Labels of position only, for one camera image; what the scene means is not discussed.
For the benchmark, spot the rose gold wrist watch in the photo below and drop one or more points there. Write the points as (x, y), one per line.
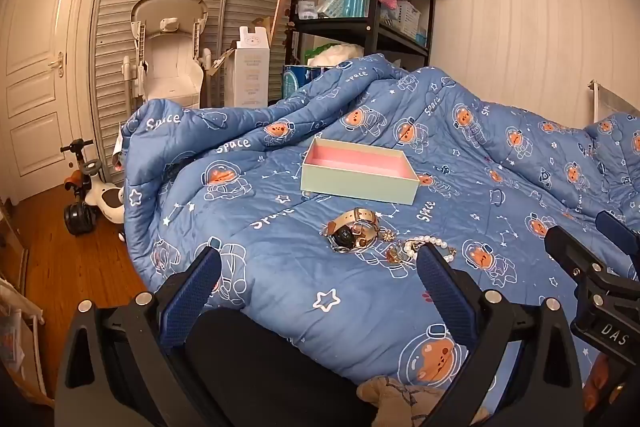
(345, 234)

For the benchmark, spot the white ride-on toy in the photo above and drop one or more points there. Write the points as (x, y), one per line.
(95, 199)

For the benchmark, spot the white plastic bag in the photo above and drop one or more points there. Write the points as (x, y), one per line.
(335, 53)

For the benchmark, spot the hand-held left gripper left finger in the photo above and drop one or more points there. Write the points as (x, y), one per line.
(192, 292)

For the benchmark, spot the person's right hand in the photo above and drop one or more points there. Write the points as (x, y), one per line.
(595, 384)

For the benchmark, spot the mint green box pink inside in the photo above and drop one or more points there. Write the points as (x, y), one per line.
(350, 184)

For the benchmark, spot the blue astronaut print blanket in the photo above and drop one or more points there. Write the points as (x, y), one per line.
(280, 257)

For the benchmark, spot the small gold earring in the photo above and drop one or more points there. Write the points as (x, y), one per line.
(388, 235)

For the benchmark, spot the white storage basket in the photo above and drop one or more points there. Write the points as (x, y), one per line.
(407, 19)

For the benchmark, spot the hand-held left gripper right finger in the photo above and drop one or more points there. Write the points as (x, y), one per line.
(445, 292)

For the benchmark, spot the white baby high chair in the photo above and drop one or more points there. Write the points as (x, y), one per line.
(170, 57)

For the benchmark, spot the white panelled door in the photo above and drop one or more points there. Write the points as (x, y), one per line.
(35, 107)

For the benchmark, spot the tall white carton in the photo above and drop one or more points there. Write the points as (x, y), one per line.
(247, 72)

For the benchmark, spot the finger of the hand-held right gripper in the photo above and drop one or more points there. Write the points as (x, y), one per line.
(567, 248)
(612, 224)

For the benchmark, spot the gold brooch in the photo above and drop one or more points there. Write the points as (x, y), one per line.
(396, 255)

